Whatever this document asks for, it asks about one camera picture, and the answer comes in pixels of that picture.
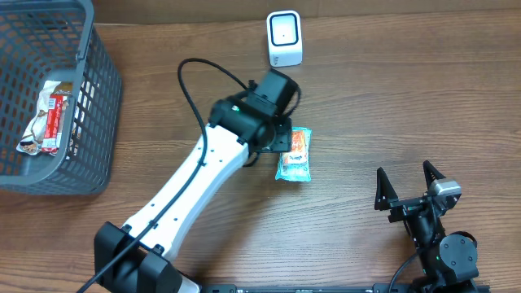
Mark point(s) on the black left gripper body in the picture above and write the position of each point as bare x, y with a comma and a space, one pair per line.
282, 138

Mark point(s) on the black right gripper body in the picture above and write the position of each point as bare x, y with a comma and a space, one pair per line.
407, 204

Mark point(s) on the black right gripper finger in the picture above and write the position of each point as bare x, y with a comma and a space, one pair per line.
385, 195
431, 174

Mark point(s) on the teal tissue packet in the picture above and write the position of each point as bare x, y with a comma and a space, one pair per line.
299, 172

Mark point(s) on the orange snack packet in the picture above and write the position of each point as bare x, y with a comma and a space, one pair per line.
298, 153

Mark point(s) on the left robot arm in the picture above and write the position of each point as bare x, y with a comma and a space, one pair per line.
139, 256

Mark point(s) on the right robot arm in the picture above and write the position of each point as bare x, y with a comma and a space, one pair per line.
449, 261

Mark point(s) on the white barcode scanner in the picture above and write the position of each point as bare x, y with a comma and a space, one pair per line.
284, 38

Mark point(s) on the red snack bar wrapper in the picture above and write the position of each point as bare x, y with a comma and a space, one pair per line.
57, 104

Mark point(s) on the white brown snack packet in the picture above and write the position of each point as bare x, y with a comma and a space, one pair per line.
31, 141

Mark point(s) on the grey plastic mesh basket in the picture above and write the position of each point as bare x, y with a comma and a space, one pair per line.
45, 41

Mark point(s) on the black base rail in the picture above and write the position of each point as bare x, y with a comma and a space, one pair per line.
231, 288

